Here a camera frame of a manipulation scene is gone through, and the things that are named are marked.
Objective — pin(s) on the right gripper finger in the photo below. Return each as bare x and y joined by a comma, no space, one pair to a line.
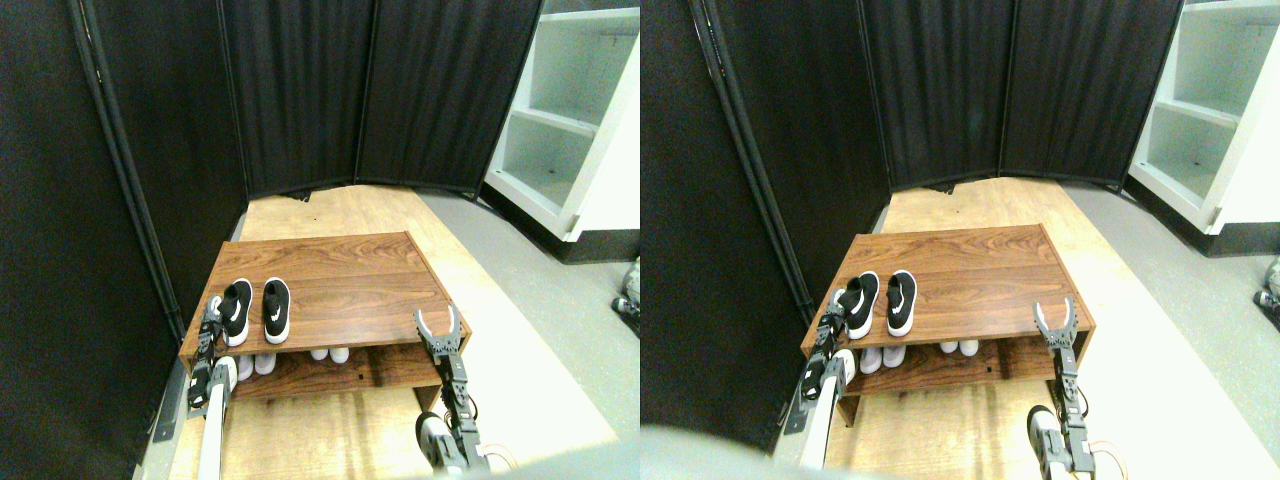
425,328
1071,318
454,325
1043,321

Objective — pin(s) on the black shoe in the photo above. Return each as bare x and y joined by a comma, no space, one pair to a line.
277,310
902,303
238,312
860,305

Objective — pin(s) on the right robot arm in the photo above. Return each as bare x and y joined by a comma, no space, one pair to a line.
432,445
1047,445

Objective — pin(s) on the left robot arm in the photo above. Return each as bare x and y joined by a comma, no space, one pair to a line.
213,435
825,430

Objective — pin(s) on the brown shoe rack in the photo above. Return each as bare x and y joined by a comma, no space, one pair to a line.
985,265
350,275

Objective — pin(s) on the black curtain stand pole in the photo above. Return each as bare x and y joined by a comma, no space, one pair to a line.
745,165
122,170

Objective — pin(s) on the white shelf unit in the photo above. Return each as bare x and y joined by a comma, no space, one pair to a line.
600,150
1240,140

